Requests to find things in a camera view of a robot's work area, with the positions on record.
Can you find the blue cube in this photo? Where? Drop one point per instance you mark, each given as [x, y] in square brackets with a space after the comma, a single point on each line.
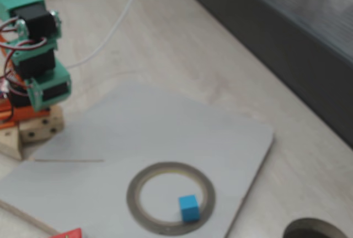
[189, 208]

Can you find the orange controller board mount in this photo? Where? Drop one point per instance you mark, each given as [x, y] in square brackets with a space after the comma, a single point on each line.
[5, 112]

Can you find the red snowman print box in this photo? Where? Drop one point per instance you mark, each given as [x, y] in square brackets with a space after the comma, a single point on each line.
[70, 233]

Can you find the dark desk partition panel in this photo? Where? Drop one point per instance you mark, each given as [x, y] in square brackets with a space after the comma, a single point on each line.
[275, 28]

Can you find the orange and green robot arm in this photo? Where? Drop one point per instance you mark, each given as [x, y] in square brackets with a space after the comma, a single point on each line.
[16, 4]

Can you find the light wooden wedge piece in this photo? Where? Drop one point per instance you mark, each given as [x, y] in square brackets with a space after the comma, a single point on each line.
[11, 141]

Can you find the thick wooden base block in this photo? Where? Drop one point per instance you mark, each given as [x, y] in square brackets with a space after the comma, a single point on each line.
[41, 132]

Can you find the white laminated wooden board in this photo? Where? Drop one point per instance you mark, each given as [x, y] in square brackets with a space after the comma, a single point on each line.
[138, 138]

